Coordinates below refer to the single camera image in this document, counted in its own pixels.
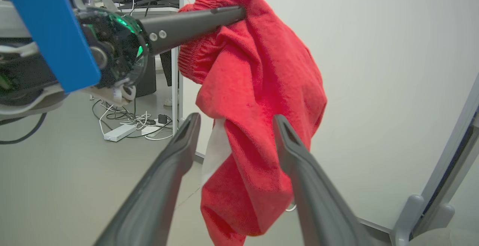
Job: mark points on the black computer tower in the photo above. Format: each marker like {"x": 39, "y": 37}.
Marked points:
{"x": 148, "y": 81}

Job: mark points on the red knit sweater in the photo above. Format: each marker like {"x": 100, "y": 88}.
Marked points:
{"x": 262, "y": 88}

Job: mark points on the grey partition frame foot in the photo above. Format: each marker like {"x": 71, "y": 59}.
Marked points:
{"x": 430, "y": 208}

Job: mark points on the white power adapter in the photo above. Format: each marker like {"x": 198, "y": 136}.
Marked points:
{"x": 150, "y": 130}

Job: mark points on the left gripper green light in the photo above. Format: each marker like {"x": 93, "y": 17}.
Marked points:
{"x": 116, "y": 51}

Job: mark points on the white metal partition post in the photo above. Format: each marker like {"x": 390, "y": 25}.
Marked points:
{"x": 174, "y": 88}

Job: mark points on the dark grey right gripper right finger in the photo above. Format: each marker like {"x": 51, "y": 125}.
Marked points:
{"x": 318, "y": 201}

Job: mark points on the blue flat panel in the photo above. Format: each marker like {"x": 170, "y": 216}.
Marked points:
{"x": 48, "y": 25}

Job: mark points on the black power adapter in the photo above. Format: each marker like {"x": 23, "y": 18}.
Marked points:
{"x": 162, "y": 119}

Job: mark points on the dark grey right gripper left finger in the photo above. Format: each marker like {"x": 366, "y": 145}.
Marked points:
{"x": 157, "y": 193}

